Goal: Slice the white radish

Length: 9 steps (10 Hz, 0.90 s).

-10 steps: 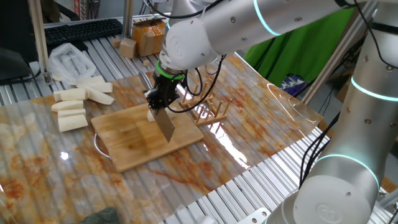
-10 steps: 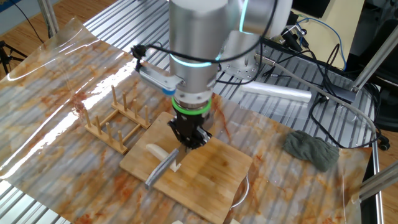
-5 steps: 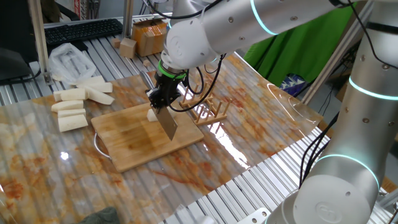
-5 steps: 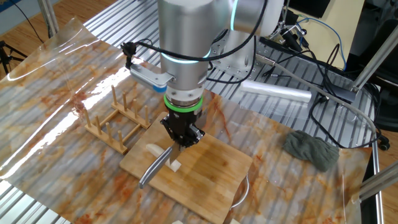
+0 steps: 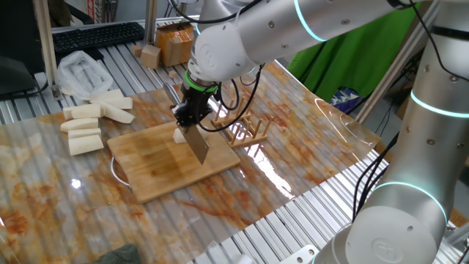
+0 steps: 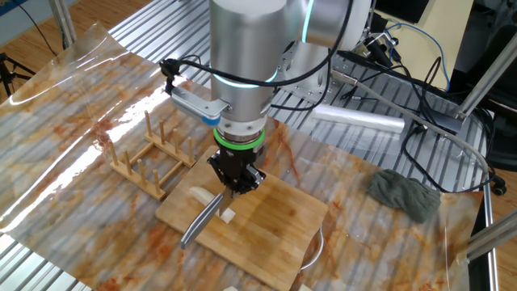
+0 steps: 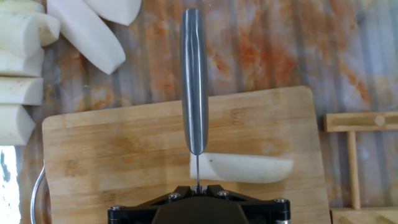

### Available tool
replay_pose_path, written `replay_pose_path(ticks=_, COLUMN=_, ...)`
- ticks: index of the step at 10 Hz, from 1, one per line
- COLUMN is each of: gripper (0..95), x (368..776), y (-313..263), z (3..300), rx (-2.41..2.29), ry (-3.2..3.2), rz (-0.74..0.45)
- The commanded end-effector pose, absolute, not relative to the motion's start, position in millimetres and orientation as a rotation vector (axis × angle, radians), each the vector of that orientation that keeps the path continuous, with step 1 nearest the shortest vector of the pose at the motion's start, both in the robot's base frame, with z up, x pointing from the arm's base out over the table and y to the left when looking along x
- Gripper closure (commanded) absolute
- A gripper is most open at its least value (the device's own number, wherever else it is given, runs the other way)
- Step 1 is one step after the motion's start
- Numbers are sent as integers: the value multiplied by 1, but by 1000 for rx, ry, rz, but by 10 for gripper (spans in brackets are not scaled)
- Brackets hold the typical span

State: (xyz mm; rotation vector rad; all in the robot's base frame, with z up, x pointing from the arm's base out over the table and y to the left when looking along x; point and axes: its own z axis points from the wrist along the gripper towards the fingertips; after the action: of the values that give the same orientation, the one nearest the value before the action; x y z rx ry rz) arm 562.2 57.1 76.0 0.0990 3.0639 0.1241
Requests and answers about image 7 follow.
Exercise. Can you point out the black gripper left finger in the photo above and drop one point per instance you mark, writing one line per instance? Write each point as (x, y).
(136, 211)

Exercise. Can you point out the wooden peg dish rack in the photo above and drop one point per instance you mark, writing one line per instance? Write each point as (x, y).
(357, 121)

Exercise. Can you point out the wooden cutting board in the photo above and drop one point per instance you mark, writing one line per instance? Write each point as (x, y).
(124, 155)

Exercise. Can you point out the marble pattern plastic mat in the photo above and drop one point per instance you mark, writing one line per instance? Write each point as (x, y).
(280, 46)

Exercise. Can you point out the long white radish chunk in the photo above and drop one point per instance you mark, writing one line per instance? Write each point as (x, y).
(87, 37)

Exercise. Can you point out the white radish piece being sliced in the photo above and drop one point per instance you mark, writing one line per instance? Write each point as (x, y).
(245, 169)

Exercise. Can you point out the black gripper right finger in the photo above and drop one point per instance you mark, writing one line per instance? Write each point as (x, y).
(264, 211)

